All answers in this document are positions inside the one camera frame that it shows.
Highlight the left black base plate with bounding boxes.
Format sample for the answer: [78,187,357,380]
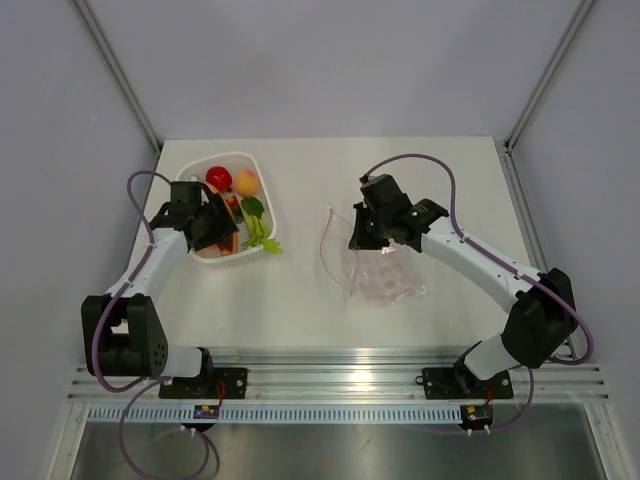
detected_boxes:
[159,367,248,400]

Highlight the left aluminium frame post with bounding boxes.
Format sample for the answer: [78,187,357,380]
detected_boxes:
[71,0,163,157]

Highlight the clear pink-dotted zip bag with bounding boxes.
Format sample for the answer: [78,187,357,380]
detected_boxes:
[319,206,427,306]

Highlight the purple sweet potato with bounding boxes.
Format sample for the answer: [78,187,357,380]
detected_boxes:
[206,182,239,257]

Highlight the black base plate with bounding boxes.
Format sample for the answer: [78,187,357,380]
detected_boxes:
[414,367,514,400]
[159,367,248,400]

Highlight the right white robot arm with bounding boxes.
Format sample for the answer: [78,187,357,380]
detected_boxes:
[349,174,577,398]

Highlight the aluminium mounting rail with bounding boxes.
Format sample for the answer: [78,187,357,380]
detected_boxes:
[67,347,609,404]

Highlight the green celery stalk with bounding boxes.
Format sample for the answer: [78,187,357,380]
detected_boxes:
[240,196,283,255]

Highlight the aluminium frame post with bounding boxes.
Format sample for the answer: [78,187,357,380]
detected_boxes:
[504,0,599,154]
[71,0,163,157]

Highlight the orange peach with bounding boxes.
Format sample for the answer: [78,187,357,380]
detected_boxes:
[233,169,261,197]

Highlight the right aluminium frame post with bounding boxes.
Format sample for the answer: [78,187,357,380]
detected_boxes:
[504,0,599,154]

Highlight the white perforated plastic basket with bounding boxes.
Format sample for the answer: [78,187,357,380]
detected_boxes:
[176,152,277,268]

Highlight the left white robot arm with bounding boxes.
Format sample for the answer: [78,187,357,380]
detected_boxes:
[81,181,237,398]

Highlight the red tomato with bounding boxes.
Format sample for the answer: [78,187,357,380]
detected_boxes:
[205,166,233,193]

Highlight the white slotted cable duct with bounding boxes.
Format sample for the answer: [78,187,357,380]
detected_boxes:
[87,405,464,424]

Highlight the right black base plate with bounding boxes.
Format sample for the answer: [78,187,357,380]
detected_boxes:
[414,367,514,400]

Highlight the red chili peppers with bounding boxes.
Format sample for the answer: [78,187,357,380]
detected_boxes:
[225,195,242,217]

